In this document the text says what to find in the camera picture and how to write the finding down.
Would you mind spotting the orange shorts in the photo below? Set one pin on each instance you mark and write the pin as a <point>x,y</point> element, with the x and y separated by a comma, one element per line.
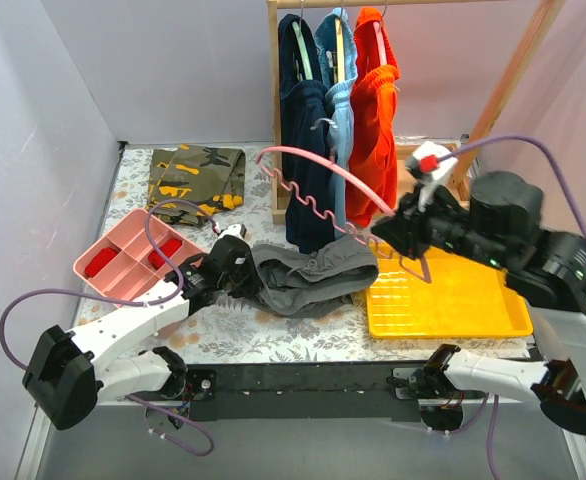
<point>374,102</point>

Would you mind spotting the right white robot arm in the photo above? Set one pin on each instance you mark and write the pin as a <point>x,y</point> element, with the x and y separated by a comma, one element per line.
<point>501,229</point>

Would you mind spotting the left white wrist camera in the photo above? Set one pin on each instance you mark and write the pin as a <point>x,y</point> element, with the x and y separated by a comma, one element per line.
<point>233,233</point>

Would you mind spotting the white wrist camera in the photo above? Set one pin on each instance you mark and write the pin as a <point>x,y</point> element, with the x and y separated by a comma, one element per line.
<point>431,165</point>
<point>233,233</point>

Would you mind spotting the camouflage folded shorts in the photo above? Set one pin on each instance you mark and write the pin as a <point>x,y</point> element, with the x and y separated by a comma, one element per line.
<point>193,181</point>

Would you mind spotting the light blue shorts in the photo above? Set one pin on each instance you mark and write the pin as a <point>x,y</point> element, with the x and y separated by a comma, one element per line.
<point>337,55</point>

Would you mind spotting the wooden clothes rack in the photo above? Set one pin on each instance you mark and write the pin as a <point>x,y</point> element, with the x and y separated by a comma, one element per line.
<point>269,159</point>

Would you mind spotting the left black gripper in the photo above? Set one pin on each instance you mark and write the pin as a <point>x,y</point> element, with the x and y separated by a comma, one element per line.
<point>246,282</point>

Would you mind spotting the red block compartment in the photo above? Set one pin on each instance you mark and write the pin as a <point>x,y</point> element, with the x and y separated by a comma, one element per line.
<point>100,261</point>
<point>168,248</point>

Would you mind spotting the red block left compartment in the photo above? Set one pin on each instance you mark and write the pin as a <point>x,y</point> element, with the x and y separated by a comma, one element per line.
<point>100,261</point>

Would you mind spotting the floral table cloth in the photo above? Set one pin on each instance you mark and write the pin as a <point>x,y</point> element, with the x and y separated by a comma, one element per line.
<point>230,332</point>

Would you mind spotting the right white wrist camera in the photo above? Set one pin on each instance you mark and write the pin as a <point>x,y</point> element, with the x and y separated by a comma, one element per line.
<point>431,165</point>

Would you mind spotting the pink divided organizer tray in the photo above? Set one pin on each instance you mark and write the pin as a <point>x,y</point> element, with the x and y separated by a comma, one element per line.
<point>130,274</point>

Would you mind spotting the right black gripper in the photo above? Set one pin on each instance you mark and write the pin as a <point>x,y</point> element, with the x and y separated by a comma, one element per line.
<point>406,232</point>

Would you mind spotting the navy blue shorts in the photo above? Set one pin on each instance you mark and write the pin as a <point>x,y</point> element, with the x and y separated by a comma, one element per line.
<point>302,104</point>

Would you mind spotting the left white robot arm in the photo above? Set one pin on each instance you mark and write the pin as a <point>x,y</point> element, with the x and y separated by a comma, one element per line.
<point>71,372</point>

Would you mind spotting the grey shorts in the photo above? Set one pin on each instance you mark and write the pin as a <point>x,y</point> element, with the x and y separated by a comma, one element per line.
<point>297,285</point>

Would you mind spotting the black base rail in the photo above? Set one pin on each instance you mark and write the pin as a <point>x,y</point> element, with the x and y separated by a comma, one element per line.
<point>286,391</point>

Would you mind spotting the yellow plastic tray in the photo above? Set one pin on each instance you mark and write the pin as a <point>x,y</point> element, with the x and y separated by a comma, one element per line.
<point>463,300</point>

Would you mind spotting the red block right compartment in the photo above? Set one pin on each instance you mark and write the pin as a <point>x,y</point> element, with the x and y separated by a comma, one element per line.
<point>168,248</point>

